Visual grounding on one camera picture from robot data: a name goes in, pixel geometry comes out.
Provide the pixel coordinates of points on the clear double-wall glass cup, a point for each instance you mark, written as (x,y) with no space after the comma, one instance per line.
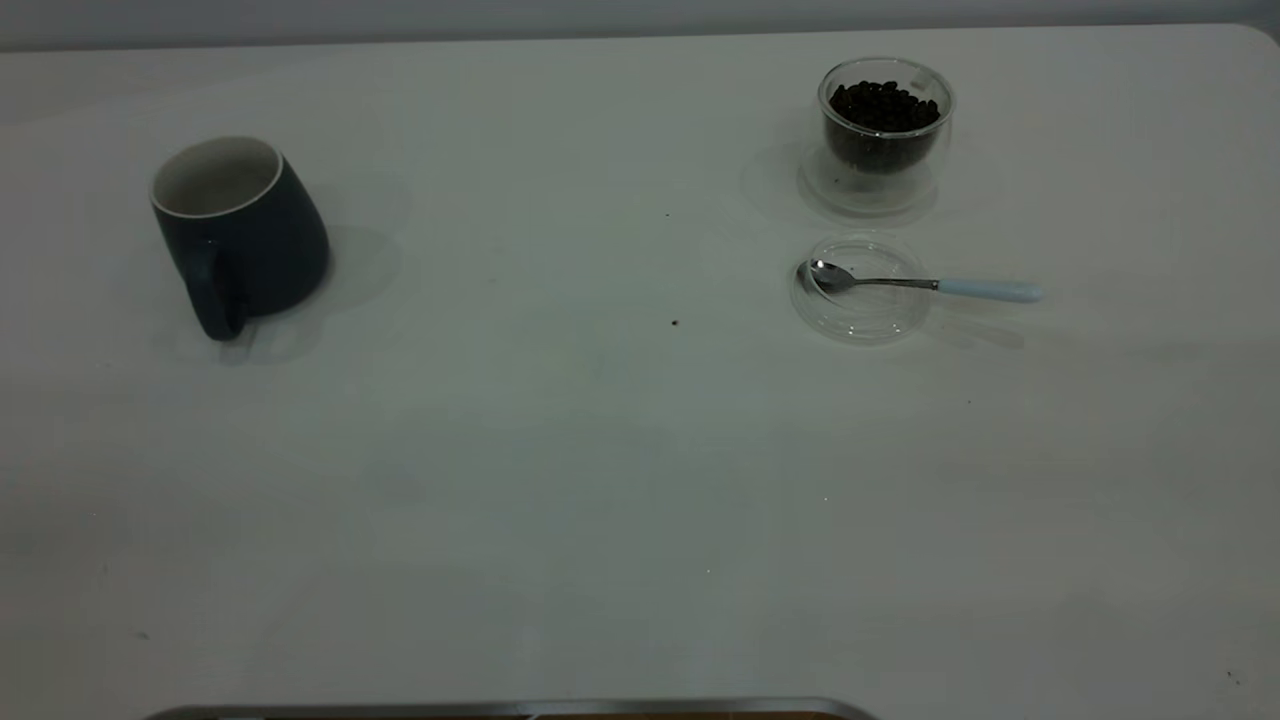
(941,140)

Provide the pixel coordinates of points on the coffee beans pile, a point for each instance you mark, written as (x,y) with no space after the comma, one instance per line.
(880,110)

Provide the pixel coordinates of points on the dark grey ceramic mug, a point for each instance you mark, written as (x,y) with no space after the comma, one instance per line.
(270,240)

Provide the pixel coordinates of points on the clear round glass dish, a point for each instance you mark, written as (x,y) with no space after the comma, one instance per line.
(860,322)

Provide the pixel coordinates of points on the silver metal frame bar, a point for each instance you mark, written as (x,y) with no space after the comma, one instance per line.
(400,712)

